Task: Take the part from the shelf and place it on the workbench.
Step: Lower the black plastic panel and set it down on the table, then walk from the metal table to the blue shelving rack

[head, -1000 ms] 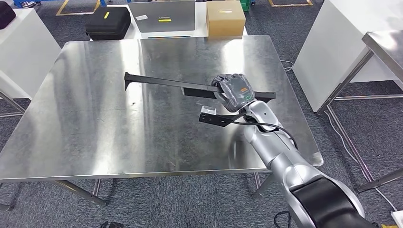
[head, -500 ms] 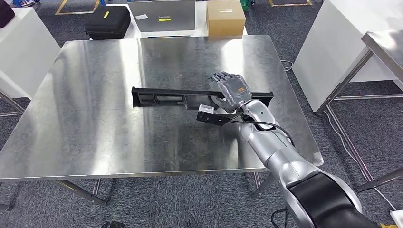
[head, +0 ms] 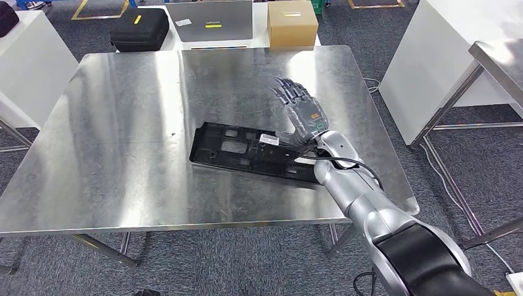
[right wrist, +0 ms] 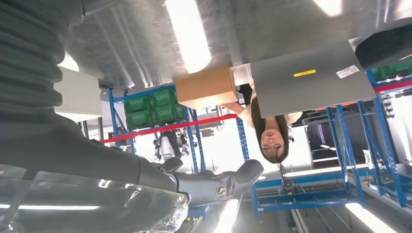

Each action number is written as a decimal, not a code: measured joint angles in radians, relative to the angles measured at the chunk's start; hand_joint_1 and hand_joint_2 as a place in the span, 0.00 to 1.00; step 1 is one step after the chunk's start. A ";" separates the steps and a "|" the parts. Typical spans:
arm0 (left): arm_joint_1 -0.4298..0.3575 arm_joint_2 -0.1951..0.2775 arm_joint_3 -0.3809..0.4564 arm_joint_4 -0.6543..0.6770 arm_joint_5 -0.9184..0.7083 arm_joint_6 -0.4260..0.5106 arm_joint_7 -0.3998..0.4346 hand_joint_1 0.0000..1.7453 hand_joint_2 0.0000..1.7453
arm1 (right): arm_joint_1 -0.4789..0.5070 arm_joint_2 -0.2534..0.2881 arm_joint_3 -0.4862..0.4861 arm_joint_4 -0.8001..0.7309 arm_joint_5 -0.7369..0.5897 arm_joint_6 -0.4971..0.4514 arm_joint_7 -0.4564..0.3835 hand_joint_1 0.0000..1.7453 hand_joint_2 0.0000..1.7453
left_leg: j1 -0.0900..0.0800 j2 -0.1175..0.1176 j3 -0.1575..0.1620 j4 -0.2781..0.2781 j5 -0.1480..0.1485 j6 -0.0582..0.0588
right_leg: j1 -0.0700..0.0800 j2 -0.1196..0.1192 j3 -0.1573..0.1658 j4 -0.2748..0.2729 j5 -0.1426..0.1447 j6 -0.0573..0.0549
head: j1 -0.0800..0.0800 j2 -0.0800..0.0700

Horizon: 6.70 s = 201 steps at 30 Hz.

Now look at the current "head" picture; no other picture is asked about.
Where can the long black plastic part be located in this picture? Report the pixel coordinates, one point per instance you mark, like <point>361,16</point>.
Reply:
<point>204,143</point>

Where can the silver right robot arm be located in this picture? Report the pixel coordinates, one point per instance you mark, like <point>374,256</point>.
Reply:
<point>355,192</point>

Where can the stainless steel workbench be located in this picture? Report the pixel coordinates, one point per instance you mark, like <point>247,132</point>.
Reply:
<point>122,122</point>

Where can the brown cardboard box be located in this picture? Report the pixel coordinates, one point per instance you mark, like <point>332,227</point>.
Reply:
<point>292,28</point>

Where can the grey laptop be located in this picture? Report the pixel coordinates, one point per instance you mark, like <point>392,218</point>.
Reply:
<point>204,16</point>

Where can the green plastic crate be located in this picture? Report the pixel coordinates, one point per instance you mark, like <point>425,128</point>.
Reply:
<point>318,6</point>

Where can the black hard carry case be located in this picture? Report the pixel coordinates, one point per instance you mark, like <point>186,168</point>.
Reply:
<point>139,32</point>

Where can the white cabinet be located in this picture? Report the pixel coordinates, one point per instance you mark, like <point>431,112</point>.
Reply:
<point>429,61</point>

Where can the stainless steel table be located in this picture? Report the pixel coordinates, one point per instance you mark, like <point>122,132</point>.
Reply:
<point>498,61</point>
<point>6,270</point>

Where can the black bag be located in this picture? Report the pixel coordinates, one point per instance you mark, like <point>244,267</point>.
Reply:
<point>7,18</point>

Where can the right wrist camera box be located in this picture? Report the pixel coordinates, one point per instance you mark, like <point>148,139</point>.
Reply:
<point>269,139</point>

